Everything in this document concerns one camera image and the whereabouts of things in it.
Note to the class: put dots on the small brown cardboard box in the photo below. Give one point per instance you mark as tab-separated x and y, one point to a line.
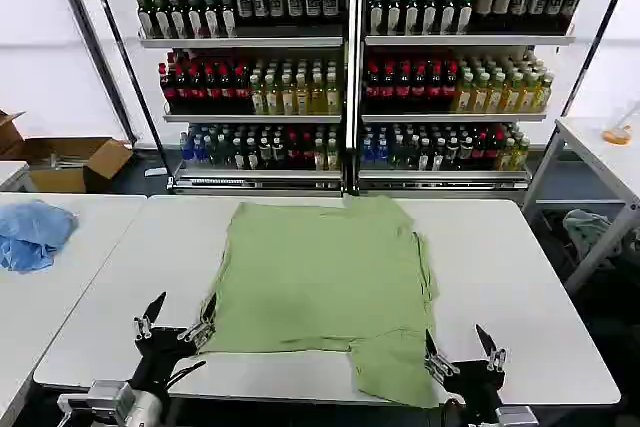
9	132

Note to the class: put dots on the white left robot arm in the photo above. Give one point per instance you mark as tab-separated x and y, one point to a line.
117	404

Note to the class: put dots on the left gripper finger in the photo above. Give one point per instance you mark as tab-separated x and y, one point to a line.
206	314
150	314

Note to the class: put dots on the green shirt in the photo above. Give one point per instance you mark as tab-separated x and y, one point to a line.
320	277

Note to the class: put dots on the open brown cardboard box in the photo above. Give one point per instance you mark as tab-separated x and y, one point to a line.
75	162

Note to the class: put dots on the grey-green crumpled cloth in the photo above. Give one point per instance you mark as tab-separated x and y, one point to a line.
587	232

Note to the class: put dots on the white side table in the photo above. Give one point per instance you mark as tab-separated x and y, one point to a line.
600	172

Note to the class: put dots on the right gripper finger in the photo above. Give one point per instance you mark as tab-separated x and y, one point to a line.
489	347
434	354

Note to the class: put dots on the pile of dark clothes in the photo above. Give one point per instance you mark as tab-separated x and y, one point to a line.
590	267

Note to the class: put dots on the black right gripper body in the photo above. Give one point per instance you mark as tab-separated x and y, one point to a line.
475	382

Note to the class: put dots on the clear cup with orange content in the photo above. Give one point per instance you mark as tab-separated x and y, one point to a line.
619	132

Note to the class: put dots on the blue crumpled cloth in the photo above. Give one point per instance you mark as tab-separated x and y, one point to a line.
32	234

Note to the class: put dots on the bottle shelf rack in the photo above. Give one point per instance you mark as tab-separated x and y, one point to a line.
250	72
460	72

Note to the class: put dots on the small white flat object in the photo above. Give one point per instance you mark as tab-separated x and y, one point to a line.
153	173

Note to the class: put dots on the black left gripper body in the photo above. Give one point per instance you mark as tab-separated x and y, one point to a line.
162	347

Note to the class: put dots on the white vertical post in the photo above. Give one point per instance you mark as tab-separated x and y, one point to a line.
354	72

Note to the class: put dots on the black slanted frame pole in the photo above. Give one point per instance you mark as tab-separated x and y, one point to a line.
125	47
612	17
92	47

